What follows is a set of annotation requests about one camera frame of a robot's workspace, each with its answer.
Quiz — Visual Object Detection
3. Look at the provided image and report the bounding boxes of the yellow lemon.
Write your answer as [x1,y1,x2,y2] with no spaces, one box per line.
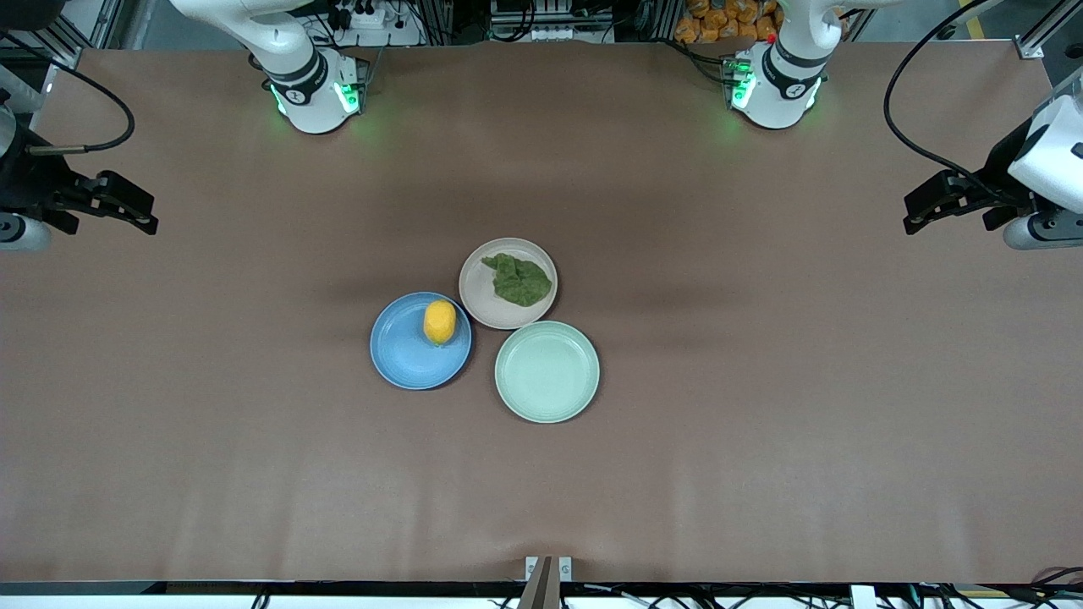
[423,299,458,346]

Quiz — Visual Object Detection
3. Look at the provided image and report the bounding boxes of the green lettuce leaf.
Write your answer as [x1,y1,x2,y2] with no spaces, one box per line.
[481,253,553,308]

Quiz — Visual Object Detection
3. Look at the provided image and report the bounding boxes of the bag of orange fruits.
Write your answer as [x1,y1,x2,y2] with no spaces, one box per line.
[674,0,779,45]

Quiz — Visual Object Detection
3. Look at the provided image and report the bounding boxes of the white power strip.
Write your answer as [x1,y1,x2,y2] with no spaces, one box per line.
[326,0,424,47]

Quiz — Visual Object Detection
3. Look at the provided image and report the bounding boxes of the blue plate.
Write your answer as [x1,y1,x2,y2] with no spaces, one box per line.
[370,292,473,391]

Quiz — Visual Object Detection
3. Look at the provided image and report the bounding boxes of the beige plate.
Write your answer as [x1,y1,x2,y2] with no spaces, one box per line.
[459,238,559,330]

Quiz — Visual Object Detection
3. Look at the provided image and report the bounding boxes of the pale green plate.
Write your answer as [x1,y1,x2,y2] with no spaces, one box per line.
[494,321,601,424]

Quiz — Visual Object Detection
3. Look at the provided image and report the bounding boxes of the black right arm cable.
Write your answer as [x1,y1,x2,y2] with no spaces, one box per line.
[0,30,136,156]

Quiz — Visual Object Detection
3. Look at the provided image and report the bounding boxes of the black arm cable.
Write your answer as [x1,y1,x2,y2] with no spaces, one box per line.
[883,0,1016,204]
[0,30,136,156]

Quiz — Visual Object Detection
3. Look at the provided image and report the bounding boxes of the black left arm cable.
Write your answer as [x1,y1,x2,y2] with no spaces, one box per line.
[883,0,1016,204]

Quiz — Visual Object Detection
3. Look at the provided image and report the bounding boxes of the aluminium frame profile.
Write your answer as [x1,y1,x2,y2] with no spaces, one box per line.
[1015,0,1083,60]
[47,25,85,70]

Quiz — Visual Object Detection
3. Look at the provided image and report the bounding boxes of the black floor cable bundle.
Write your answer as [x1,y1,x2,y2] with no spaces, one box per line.
[1028,565,1083,606]

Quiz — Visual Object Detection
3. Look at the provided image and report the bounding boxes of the small metal table bracket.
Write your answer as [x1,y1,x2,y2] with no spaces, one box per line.
[525,556,574,583]

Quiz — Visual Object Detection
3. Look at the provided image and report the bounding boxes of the grey camera pole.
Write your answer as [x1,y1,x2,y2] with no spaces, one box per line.
[518,556,562,609]

